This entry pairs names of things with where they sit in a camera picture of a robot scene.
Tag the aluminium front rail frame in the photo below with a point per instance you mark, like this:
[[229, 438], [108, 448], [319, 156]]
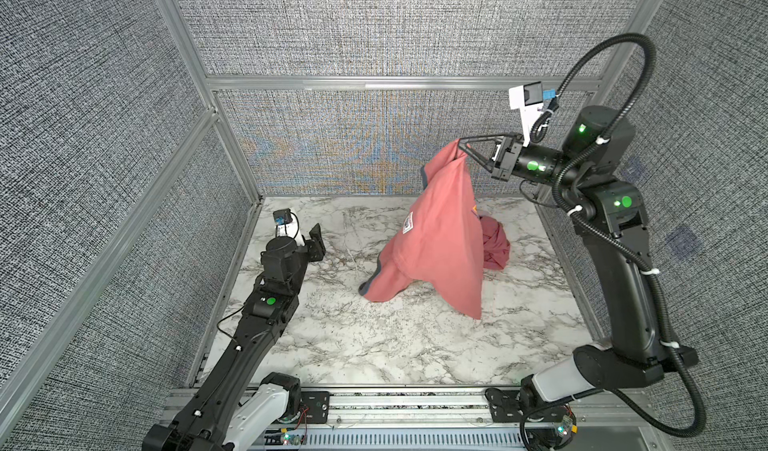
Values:
[[444, 418]]

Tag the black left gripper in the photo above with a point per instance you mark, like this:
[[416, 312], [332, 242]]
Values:
[[315, 247]]

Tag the dark pink ribbed cloth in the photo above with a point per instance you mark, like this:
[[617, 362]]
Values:
[[496, 246]]

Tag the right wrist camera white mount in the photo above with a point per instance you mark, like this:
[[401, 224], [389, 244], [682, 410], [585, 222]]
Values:
[[536, 106]]

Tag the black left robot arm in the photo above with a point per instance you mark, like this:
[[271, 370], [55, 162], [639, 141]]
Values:
[[215, 418]]

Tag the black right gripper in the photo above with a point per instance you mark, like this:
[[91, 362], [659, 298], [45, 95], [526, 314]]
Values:
[[508, 143]]

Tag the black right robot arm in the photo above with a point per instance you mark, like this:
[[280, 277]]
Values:
[[610, 217]]

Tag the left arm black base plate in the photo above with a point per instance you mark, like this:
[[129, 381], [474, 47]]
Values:
[[314, 407]]

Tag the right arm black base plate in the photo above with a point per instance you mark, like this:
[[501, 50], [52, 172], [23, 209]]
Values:
[[504, 407]]

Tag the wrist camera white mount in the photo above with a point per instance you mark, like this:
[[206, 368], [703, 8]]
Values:
[[287, 224], [536, 106]]

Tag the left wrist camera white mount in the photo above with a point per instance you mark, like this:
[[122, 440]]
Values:
[[287, 224]]

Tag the salmon pink printed t-shirt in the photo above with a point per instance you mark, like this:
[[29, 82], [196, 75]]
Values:
[[440, 241]]

